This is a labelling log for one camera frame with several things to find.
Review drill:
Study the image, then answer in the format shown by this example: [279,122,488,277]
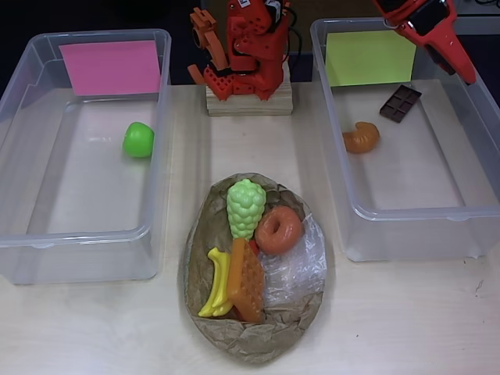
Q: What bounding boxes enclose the brown toy chocolate bar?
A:
[378,84,423,125]

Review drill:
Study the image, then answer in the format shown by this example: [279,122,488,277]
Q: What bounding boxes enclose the orange toy croissant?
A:
[342,121,380,155]

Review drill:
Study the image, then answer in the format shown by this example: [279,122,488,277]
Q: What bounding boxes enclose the light green toy grapes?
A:
[226,178,269,240]

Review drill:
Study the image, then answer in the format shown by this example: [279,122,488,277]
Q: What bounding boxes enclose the orange toy waffle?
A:
[228,237,266,324]

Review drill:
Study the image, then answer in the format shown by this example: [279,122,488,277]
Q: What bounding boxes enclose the green toy apple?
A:
[122,121,155,159]

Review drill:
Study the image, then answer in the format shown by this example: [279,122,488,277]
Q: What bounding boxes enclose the yellow toy bananas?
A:
[198,247,235,318]

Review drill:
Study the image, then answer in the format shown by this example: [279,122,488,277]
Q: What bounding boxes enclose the yellow-green paper label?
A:
[326,30,418,87]

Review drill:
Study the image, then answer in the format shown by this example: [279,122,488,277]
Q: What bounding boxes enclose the clear plastic bin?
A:
[0,27,173,285]
[309,16,500,263]

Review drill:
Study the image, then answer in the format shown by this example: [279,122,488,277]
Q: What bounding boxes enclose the pink paper label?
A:
[58,40,163,97]

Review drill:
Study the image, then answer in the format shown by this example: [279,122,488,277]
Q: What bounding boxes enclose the wooden base block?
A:
[205,62,294,117]

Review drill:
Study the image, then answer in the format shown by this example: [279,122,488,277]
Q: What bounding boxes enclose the brown-orange toy donut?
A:
[254,205,305,255]

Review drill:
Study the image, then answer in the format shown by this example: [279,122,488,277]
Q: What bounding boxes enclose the clear plastic wrap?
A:
[261,214,327,309]

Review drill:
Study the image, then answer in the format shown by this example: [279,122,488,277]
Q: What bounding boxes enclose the red toy chili pepper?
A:
[232,240,259,322]

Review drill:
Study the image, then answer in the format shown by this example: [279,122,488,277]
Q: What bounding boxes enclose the crumpled brown paper bag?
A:
[178,172,336,366]

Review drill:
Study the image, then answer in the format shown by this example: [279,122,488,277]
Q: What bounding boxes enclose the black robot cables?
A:
[287,15,305,63]

